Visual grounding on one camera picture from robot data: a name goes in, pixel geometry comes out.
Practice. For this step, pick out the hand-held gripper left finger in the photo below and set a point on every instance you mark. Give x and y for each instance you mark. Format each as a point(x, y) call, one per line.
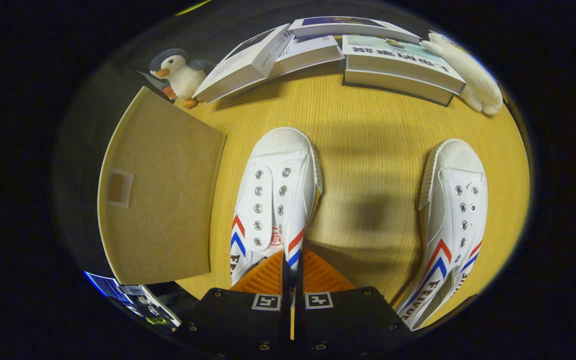
point(233, 320)

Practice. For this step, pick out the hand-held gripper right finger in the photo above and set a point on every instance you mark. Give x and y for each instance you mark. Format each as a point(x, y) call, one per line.
point(353, 320)

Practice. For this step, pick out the white canvas shoe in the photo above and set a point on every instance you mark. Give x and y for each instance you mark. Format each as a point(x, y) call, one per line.
point(273, 200)
point(455, 220)

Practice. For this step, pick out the beige fabric storage box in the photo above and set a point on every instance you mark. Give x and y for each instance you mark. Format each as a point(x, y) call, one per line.
point(168, 200)

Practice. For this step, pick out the blue penguin plush toy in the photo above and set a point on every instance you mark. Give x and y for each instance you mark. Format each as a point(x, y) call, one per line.
point(183, 75)

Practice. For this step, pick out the white portrait cover book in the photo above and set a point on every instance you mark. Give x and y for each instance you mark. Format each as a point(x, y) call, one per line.
point(240, 67)

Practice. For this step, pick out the teal cover book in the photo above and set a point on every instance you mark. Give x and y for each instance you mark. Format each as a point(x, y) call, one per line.
point(398, 62)

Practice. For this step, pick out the plain white book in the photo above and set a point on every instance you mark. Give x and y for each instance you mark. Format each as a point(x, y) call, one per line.
point(308, 52)

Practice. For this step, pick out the white duck plush toy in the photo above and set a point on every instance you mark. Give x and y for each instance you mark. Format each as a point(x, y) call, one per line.
point(473, 75)

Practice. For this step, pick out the blue picture cover book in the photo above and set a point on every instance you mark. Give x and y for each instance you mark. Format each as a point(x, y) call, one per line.
point(353, 27)

